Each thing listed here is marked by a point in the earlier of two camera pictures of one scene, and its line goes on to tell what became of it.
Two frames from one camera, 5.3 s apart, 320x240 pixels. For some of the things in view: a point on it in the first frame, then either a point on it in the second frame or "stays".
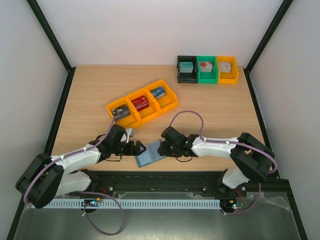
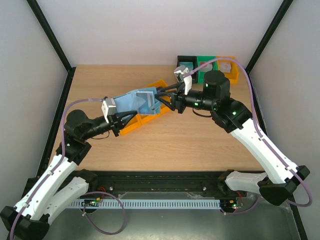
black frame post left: x=55 y=43 stays
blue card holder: x=150 y=155 to x=144 y=101
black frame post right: x=263 y=41 stays
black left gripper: x=136 y=152 to x=117 y=120
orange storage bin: x=232 y=77 stays
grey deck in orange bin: x=225 y=67 stays
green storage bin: x=207 y=69 stays
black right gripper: x=164 y=148 to x=179 y=101
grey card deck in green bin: x=205 y=66 stays
